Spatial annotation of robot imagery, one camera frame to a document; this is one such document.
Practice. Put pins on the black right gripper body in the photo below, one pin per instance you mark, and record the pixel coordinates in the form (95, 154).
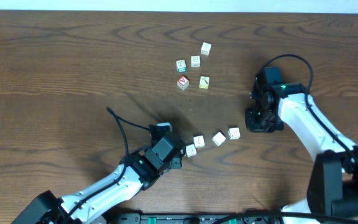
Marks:
(258, 120)

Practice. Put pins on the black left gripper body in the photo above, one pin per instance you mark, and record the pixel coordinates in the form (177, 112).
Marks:
(176, 157)

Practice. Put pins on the wooden block bee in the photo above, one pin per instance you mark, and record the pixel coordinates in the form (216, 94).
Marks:
(234, 133)

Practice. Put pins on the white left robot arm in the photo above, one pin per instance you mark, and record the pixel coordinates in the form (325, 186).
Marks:
(137, 174)

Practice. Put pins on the wooden block number eight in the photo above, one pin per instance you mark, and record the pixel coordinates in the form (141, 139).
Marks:
(195, 61)

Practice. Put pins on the red letter A block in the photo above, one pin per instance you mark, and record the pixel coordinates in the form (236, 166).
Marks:
(183, 82)

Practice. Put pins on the wooden block far left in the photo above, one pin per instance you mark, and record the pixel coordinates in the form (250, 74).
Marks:
(205, 48)

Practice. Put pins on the green block top corner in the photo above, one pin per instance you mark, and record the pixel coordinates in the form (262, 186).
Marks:
(181, 66)

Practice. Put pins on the teal block umbrella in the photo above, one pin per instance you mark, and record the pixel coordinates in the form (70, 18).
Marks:
(199, 141)

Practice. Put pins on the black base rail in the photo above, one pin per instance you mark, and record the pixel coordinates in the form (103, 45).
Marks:
(137, 218)

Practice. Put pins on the wooden block soccer ball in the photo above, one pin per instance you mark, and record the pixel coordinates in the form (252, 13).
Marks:
(219, 138)

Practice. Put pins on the yellow edged wooden block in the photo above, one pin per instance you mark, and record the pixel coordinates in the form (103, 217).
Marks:
(204, 82)

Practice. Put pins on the wooden block ladybug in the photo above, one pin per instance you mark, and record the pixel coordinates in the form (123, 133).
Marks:
(190, 150)

